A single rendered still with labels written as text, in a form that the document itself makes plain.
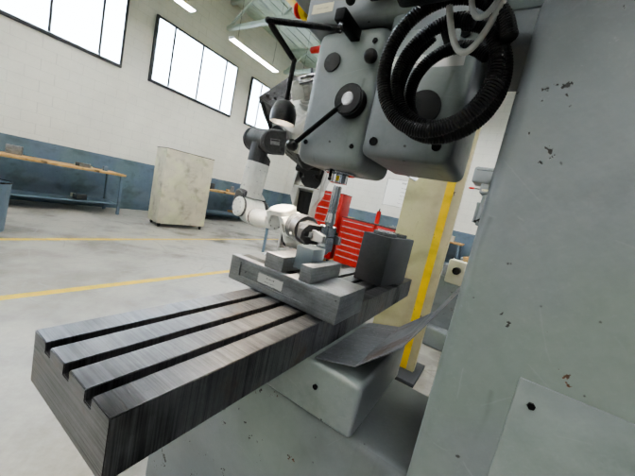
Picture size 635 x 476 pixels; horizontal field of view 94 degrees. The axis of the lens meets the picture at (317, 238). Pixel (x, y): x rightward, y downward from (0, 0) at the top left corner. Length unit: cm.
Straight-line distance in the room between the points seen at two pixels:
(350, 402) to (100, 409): 44
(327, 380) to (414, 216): 197
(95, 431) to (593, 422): 58
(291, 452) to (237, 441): 18
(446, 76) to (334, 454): 80
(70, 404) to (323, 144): 64
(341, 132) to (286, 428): 71
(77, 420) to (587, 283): 64
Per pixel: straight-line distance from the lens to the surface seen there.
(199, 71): 972
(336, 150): 73
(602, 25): 56
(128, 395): 44
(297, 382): 75
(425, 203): 250
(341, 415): 71
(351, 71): 78
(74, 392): 49
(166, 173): 674
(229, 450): 101
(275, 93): 140
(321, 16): 87
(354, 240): 583
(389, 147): 65
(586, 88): 53
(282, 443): 86
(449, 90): 66
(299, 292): 72
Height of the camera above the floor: 122
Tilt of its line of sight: 7 degrees down
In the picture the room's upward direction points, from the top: 12 degrees clockwise
